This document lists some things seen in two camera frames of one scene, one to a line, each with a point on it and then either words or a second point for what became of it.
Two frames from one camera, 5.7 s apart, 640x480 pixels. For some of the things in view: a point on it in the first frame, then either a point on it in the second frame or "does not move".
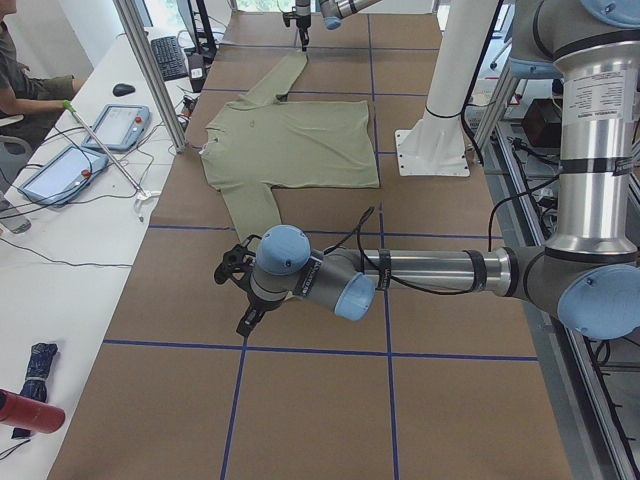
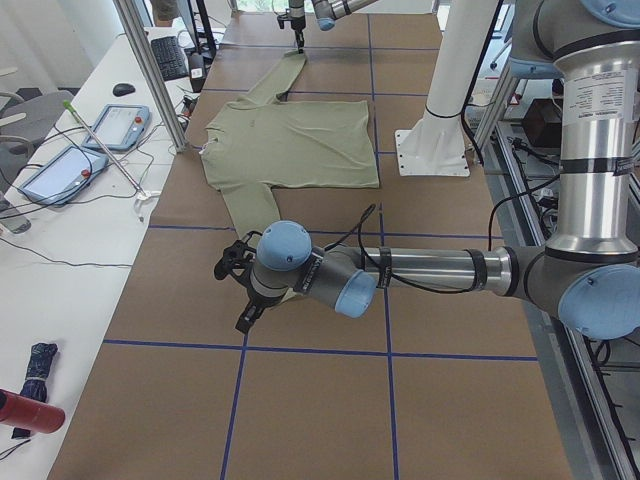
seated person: x=38 y=100 -> x=164 y=11
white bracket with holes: x=434 y=143 does not move
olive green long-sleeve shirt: x=262 y=143 does not move
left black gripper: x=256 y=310 does not move
